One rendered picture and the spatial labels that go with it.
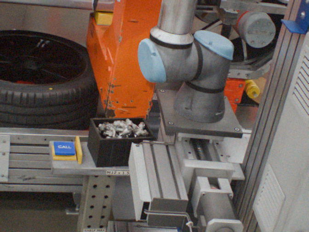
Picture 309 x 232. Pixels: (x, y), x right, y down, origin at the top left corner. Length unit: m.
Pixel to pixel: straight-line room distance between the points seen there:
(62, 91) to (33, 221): 0.54
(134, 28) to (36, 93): 0.52
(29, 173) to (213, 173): 1.03
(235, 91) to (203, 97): 0.98
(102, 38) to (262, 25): 0.65
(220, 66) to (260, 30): 0.77
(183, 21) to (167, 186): 0.42
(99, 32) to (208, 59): 1.00
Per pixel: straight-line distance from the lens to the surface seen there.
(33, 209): 2.59
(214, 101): 1.69
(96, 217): 2.25
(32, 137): 2.34
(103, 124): 2.09
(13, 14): 4.56
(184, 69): 1.59
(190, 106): 1.70
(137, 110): 2.24
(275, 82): 1.55
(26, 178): 2.45
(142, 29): 2.09
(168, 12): 1.54
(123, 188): 2.55
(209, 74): 1.65
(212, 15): 2.85
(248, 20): 2.39
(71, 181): 2.47
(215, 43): 1.62
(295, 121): 1.30
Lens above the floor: 1.62
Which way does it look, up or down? 29 degrees down
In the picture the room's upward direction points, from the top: 11 degrees clockwise
